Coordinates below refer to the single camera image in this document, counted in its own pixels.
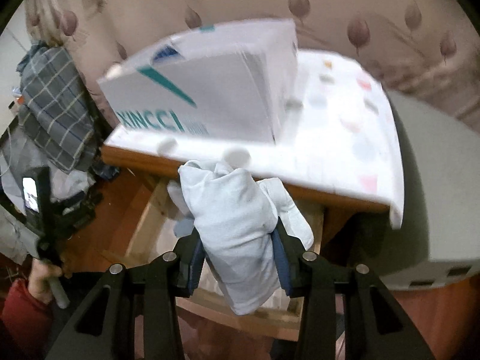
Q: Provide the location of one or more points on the person's left hand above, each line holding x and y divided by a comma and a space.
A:
41, 277

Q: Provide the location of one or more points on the grey plaid cloth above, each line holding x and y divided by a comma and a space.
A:
56, 112

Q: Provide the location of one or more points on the white patterned cloth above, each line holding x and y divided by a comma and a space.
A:
337, 120

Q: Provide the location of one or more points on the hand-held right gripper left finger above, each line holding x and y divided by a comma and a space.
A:
197, 266

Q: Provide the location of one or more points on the pale textured underwear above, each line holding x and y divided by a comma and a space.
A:
232, 225

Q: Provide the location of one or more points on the leaf print curtain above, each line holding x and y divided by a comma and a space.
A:
243, 0

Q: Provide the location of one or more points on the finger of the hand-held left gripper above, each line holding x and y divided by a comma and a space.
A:
86, 212

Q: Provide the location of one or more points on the grey box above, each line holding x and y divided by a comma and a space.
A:
431, 195

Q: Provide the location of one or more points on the dark blue patterned cloth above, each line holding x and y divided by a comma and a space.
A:
105, 171

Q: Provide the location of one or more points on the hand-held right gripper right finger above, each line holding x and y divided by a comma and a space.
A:
281, 262

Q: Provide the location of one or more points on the white shoe box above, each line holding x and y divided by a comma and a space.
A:
210, 93

